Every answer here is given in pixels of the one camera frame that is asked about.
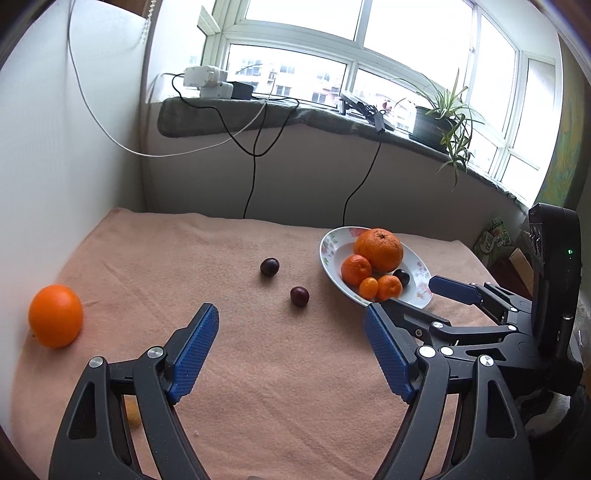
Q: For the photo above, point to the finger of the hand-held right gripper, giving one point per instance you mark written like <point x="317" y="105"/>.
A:
<point x="455" y="288"/>
<point x="415" y="318"/>

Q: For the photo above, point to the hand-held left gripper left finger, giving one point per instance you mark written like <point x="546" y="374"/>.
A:
<point x="194" y="350"/>

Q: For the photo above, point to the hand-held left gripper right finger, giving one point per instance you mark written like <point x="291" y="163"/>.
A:
<point x="388" y="355"/>

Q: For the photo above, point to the tangerine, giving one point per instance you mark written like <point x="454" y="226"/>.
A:
<point x="389" y="288"/>
<point x="356" y="269"/>

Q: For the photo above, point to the dark red cherry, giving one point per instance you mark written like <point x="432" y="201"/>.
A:
<point x="299" y="296"/>
<point x="269" y="266"/>
<point x="401" y="277"/>

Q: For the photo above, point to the small kumquat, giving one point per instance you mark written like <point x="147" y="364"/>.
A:
<point x="368" y="287"/>

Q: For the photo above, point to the large rough-skinned orange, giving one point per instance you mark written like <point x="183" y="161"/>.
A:
<point x="378" y="249"/>

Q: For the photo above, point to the small brown longan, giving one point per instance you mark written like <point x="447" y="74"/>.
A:
<point x="133" y="411"/>

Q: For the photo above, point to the floral white plate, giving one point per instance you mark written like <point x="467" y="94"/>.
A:
<point x="334" y="254"/>

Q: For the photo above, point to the smooth orange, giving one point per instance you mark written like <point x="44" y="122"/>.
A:
<point x="55" y="316"/>

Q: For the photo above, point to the green snack bag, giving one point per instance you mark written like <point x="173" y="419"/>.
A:
<point x="491" y="240"/>

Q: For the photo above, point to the potted spider plant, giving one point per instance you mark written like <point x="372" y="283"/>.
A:
<point x="429" y="122"/>

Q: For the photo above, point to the white foam board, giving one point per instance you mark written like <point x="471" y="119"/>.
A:
<point x="69" y="184"/>

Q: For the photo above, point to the grey windowsill cloth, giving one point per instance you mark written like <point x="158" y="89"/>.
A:
<point x="277" y="115"/>

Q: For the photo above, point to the white power adapter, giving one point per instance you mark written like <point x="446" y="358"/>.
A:
<point x="203" y="76"/>
<point x="217" y="90"/>

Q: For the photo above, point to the black power brick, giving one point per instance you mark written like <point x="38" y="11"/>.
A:
<point x="241" y="90"/>

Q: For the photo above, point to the yellow green wall painting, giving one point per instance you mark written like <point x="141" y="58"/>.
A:
<point x="565" y="161"/>

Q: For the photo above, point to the white window frame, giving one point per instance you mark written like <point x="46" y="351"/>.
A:
<point x="352" y="78"/>

